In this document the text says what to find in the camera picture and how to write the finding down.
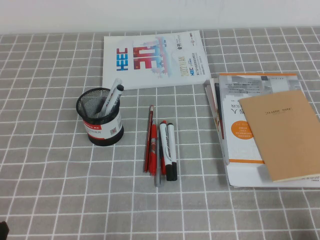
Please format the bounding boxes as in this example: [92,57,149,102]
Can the black marker red cap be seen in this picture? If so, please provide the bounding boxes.
[159,120,168,176]

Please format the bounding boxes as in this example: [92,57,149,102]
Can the magazine with orange picture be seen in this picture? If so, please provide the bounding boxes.
[209,77,226,148]

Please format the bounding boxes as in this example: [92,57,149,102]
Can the thin white booklet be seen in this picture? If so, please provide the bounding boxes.
[204,79,216,106]

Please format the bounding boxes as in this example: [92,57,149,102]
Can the white HEEC book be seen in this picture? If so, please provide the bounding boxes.
[101,29,211,91]

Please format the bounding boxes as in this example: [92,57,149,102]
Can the red pencil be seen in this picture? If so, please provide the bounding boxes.
[142,104,155,174]

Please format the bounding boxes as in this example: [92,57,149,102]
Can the brown classic note notebook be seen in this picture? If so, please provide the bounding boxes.
[238,89,320,183]

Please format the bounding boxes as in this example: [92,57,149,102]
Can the large white book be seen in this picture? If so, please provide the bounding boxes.
[224,159,320,189]

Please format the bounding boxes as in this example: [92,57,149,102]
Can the red gel pen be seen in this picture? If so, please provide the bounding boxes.
[147,123,158,176]

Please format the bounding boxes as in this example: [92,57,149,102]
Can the white brochure orange stripes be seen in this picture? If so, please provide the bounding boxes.
[218,72,302,166]

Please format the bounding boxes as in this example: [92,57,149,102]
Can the grey pen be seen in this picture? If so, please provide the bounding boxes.
[155,128,164,188]

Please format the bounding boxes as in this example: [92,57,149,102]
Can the black mesh pen holder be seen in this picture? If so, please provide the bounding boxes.
[75,87,125,147]

